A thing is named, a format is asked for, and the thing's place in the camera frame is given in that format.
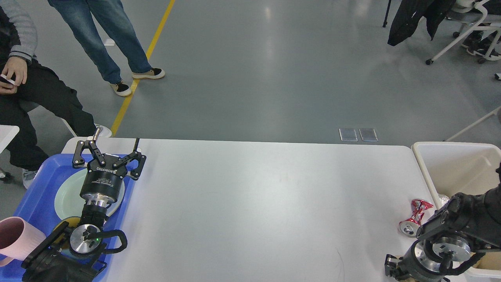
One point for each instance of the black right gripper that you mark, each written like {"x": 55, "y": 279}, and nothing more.
{"x": 419, "y": 263}

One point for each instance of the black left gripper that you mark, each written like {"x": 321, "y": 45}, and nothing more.
{"x": 103, "y": 182}

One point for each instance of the mint green plate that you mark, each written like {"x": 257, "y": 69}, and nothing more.
{"x": 68, "y": 202}

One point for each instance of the small foil sheet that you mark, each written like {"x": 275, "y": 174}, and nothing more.
{"x": 443, "y": 199}

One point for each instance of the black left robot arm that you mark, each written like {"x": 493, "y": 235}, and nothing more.
{"x": 74, "y": 254}

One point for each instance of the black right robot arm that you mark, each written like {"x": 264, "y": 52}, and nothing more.
{"x": 450, "y": 242}

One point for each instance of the crushed red soda can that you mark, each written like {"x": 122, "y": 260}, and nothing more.
{"x": 410, "y": 226}

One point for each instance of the pink plate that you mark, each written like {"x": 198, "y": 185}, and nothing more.
{"x": 112, "y": 207}

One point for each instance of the blue plastic tray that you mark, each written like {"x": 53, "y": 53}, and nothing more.
{"x": 37, "y": 206}

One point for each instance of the white side table corner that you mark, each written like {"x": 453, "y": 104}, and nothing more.
{"x": 7, "y": 134}

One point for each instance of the white plastic bin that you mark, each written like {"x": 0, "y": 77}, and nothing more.
{"x": 452, "y": 167}

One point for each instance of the seated person at left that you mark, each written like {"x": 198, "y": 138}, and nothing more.
{"x": 37, "y": 84}

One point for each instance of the pink mug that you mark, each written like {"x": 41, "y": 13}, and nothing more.
{"x": 18, "y": 238}

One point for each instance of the right floor socket plate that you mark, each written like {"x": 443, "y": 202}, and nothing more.
{"x": 368, "y": 135}

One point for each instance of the floor socket plate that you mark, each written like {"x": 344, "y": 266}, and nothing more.
{"x": 368, "y": 135}
{"x": 348, "y": 134}

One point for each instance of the small white handheld object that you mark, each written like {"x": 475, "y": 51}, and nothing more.
{"x": 4, "y": 79}

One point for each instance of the left floor socket plate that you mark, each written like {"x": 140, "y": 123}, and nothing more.
{"x": 348, "y": 134}

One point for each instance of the grey table leg at right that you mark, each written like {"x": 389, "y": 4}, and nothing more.
{"x": 495, "y": 113}

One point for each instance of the white office chair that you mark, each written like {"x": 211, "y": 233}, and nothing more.
{"x": 475, "y": 15}

